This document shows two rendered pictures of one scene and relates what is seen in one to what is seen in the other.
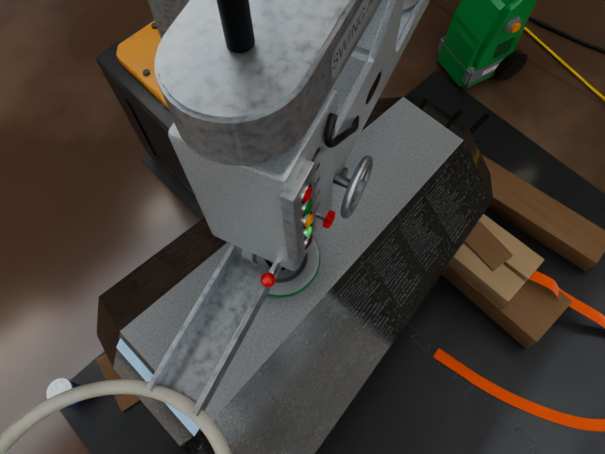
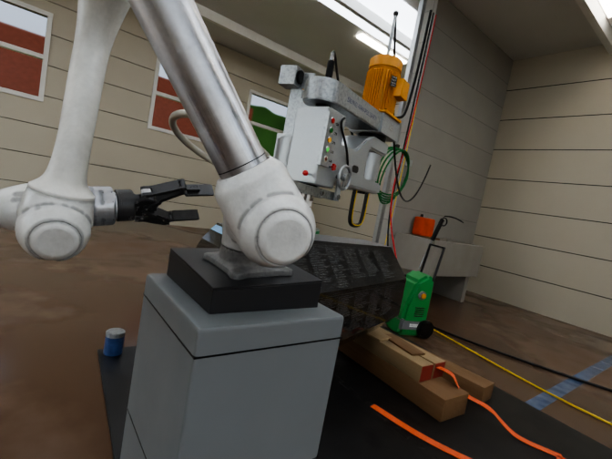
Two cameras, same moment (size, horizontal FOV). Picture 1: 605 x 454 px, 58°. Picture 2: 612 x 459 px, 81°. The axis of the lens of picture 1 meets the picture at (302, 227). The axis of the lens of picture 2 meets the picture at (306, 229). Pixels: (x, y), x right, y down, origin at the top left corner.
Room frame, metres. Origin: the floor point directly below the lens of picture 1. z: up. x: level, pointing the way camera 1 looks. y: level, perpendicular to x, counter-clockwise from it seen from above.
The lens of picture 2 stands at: (-1.52, -0.14, 1.08)
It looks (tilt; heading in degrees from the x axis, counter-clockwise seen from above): 5 degrees down; 5
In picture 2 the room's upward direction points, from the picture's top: 10 degrees clockwise
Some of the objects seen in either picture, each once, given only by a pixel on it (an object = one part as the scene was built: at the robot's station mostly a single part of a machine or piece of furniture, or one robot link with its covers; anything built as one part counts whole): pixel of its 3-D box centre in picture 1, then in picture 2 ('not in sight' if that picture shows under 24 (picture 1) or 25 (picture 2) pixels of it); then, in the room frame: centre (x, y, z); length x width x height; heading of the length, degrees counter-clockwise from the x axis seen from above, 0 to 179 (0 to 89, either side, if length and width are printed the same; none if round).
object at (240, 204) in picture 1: (283, 146); (322, 153); (0.61, 0.03, 1.36); 0.36 x 0.22 x 0.45; 150
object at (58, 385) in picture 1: (66, 393); (114, 341); (0.35, 0.99, 0.08); 0.10 x 0.10 x 0.13
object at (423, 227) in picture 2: not in sight; (425, 226); (3.75, -1.38, 1.00); 0.50 x 0.22 x 0.33; 134
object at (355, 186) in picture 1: (342, 181); (339, 177); (0.59, -0.10, 1.24); 0.15 x 0.10 x 0.15; 150
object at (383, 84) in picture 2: not in sight; (382, 88); (1.11, -0.27, 1.94); 0.31 x 0.28 x 0.40; 60
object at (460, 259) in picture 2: not in sight; (434, 269); (3.68, -1.61, 0.43); 1.30 x 0.62 x 0.86; 134
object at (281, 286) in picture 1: (280, 257); not in sight; (0.54, 0.07, 0.92); 0.21 x 0.21 x 0.01
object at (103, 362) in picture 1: (120, 378); not in sight; (0.41, 0.80, 0.02); 0.25 x 0.10 x 0.01; 30
